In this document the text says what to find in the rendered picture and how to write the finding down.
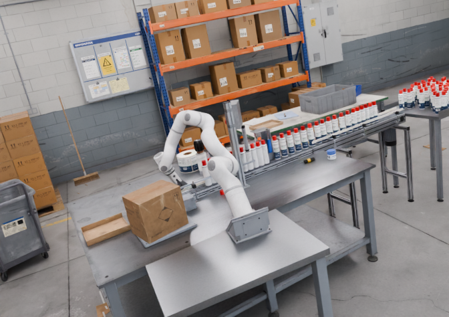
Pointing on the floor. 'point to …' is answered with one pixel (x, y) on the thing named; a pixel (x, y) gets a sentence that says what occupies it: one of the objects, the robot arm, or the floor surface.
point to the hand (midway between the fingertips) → (180, 186)
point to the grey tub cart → (19, 226)
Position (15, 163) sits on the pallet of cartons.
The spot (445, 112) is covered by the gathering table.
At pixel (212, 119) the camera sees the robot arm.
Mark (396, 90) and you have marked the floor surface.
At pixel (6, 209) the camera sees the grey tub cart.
